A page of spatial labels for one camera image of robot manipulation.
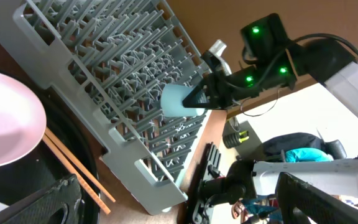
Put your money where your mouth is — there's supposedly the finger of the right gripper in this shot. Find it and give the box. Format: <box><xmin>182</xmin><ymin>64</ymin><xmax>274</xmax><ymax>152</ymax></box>
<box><xmin>182</xmin><ymin>86</ymin><xmax>213</xmax><ymax>109</ymax></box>

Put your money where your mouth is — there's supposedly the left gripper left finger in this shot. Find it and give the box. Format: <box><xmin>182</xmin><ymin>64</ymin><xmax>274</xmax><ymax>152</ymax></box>
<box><xmin>0</xmin><ymin>174</ymin><xmax>82</xmax><ymax>224</ymax></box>

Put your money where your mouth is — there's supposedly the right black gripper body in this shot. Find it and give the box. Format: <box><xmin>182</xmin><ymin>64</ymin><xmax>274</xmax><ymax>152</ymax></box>
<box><xmin>200</xmin><ymin>51</ymin><xmax>241</xmax><ymax>110</ymax></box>

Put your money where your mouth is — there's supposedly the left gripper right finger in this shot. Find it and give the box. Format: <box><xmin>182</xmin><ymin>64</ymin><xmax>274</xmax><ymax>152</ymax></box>
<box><xmin>275</xmin><ymin>172</ymin><xmax>358</xmax><ymax>224</ymax></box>

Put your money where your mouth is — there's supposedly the light blue plastic cup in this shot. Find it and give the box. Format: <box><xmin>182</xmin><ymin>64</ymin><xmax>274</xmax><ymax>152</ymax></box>
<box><xmin>160</xmin><ymin>84</ymin><xmax>205</xmax><ymax>118</ymax></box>

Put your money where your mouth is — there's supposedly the wooden chopstick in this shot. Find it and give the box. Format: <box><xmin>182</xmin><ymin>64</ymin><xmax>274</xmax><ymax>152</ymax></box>
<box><xmin>43</xmin><ymin>128</ymin><xmax>116</xmax><ymax>207</ymax></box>
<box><xmin>42</xmin><ymin>134</ymin><xmax>111</xmax><ymax>215</ymax></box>

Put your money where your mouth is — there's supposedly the pink bowl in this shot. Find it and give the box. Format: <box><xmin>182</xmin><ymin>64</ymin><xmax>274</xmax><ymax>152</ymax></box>
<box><xmin>0</xmin><ymin>73</ymin><xmax>47</xmax><ymax>166</ymax></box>

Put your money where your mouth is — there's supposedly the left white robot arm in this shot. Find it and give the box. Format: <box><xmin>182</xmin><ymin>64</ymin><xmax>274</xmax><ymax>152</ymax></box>
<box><xmin>0</xmin><ymin>158</ymin><xmax>358</xmax><ymax>223</ymax></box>

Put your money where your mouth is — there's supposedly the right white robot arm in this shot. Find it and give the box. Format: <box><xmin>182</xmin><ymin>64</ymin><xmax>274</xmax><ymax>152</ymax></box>
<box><xmin>182</xmin><ymin>13</ymin><xmax>358</xmax><ymax>117</ymax></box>

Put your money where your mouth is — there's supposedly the grey dishwasher rack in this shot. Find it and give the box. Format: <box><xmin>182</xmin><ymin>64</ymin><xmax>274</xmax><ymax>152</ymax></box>
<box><xmin>0</xmin><ymin>0</ymin><xmax>209</xmax><ymax>215</ymax></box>

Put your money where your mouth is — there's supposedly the black bag with teal cloth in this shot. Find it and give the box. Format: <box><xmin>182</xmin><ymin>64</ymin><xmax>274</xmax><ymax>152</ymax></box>
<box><xmin>262</xmin><ymin>133</ymin><xmax>347</xmax><ymax>163</ymax></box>

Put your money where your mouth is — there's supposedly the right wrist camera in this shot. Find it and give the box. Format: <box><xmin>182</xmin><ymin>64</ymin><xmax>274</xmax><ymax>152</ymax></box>
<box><xmin>208</xmin><ymin>39</ymin><xmax>232</xmax><ymax>76</ymax></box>

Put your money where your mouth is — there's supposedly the black clamp mount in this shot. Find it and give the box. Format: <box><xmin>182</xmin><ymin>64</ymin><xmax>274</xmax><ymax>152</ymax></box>
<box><xmin>185</xmin><ymin>142</ymin><xmax>227</xmax><ymax>224</ymax></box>

